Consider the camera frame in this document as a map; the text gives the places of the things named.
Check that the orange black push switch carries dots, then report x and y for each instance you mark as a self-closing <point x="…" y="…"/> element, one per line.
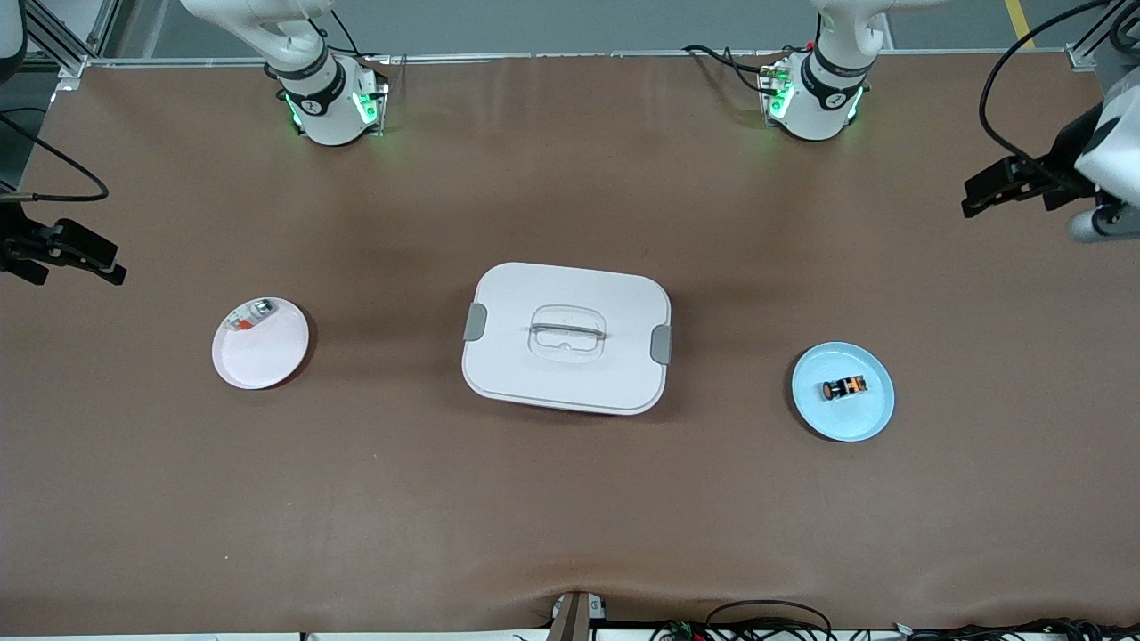
<point x="846" y="388"/>

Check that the light blue round plate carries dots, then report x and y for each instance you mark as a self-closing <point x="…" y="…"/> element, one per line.
<point x="842" y="418"/>

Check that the brown table mat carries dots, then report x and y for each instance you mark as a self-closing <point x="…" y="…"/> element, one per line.
<point x="570" y="499"/>

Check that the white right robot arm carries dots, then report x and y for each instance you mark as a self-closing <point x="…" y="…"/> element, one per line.
<point x="329" y="116"/>

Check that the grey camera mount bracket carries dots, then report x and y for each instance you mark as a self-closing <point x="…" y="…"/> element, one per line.
<point x="574" y="619"/>

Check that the aluminium frame post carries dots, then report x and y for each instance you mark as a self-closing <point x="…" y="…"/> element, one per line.
<point x="1080" y="58"/>
<point x="71" y="67"/>

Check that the silver table edge rail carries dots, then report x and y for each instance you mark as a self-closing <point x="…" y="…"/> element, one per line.
<point x="579" y="55"/>

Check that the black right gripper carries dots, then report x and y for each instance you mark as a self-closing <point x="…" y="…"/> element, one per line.
<point x="20" y="242"/>

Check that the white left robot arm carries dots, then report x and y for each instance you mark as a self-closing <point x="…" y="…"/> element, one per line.
<point x="815" y="107"/>

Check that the pink round plate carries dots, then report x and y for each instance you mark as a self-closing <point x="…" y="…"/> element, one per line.
<point x="263" y="361"/>

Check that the white lidded storage box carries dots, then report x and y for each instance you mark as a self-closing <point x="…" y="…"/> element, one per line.
<point x="570" y="374"/>

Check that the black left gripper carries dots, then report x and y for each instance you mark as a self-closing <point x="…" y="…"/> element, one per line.
<point x="1062" y="162"/>

